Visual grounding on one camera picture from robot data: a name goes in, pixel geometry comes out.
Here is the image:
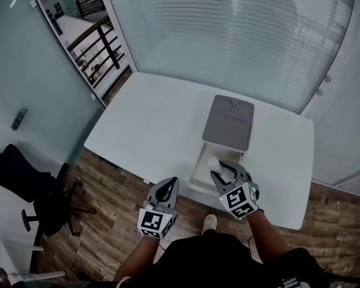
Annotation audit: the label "person's white shoe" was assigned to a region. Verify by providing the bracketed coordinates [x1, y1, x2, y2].
[201, 214, 218, 232]

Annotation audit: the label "black desk control panel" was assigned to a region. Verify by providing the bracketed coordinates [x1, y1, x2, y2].
[100, 157, 119, 170]

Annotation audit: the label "person's black clothing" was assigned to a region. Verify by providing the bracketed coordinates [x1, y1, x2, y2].
[86, 229, 360, 288]

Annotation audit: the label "white window blinds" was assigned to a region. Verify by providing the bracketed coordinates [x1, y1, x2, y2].
[104, 0, 358, 114]

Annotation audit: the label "person's right forearm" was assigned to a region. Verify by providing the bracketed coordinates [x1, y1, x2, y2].
[245, 210, 292, 262]

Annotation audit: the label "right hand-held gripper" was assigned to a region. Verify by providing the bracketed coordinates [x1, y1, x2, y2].
[209, 160, 260, 220]

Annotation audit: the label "dark door handle lock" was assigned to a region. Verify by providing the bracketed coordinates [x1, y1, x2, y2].
[11, 107, 28, 131]

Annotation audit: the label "black office chair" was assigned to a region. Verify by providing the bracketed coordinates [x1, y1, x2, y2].
[0, 143, 97, 247]

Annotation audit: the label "small white cylinder item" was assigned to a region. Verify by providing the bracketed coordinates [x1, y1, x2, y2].
[207, 157, 230, 182]

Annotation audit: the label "white box with grey lid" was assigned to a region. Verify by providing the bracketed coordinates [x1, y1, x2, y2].
[185, 94, 256, 196]

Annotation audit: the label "black stair railing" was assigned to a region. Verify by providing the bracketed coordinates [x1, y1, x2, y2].
[66, 16, 126, 86]

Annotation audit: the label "person's left forearm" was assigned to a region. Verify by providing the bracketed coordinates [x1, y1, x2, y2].
[113, 235, 162, 282]

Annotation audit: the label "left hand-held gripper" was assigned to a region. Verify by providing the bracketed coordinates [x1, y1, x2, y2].
[137, 176, 180, 240]

